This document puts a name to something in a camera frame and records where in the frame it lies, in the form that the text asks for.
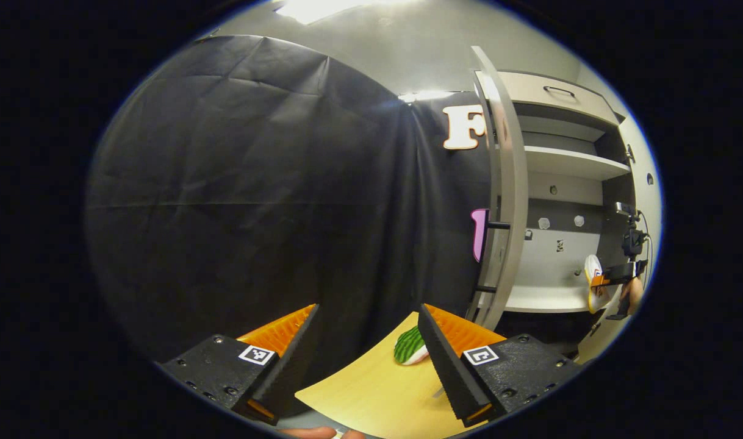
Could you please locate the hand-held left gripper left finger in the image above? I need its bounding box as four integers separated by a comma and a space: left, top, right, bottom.
155, 303, 320, 426

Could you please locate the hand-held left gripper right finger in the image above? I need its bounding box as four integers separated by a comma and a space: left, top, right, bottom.
417, 303, 583, 427

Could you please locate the white sneaker shoe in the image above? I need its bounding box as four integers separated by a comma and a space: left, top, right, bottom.
584, 254, 613, 315

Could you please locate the white shoe cabinet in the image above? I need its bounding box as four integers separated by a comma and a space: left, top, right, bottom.
466, 46, 662, 366

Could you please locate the white shoe cabinet door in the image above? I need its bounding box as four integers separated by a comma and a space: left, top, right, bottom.
466, 46, 529, 333

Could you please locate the white cabinet shelf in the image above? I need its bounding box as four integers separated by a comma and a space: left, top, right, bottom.
524, 145, 631, 181

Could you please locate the white cabinet drawer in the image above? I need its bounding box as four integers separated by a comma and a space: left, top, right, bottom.
476, 70, 619, 126

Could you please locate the green striped toy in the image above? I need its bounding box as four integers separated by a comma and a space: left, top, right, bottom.
393, 325, 430, 366

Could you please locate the black backdrop cloth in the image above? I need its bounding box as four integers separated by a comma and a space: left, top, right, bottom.
85, 34, 500, 391

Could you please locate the ceiling light strip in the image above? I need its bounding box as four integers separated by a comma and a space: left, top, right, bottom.
274, 0, 384, 25

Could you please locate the black door handle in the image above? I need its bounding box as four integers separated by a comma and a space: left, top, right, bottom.
474, 221, 511, 294

